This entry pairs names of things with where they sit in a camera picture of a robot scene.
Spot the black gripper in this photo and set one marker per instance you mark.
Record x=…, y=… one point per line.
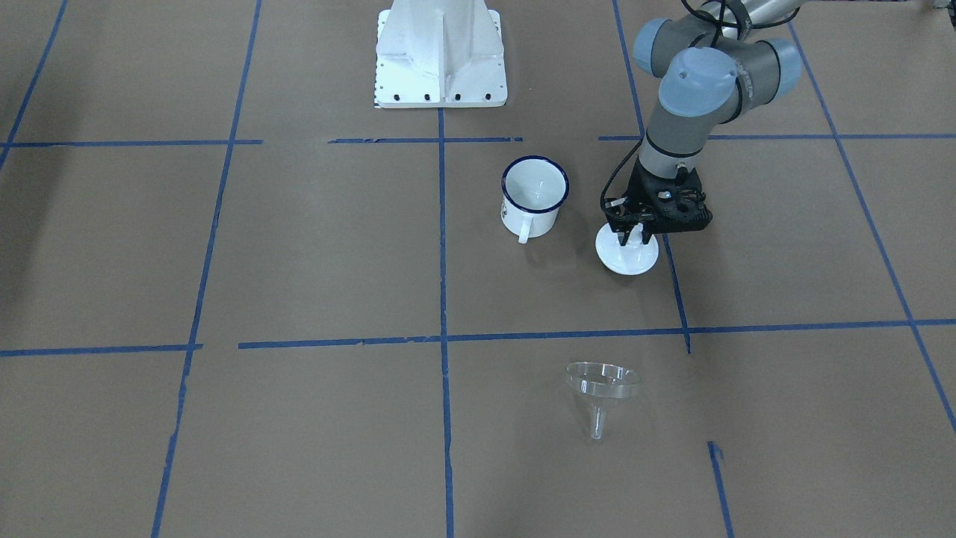
x=641, y=191

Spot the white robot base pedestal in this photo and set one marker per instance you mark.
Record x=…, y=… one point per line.
x=439, y=54

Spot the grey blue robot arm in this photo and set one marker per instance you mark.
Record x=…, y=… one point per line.
x=709, y=74

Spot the white enamel mug blue rim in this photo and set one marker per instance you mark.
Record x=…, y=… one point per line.
x=534, y=188

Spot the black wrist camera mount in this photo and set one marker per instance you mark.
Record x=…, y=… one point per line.
x=617, y=212

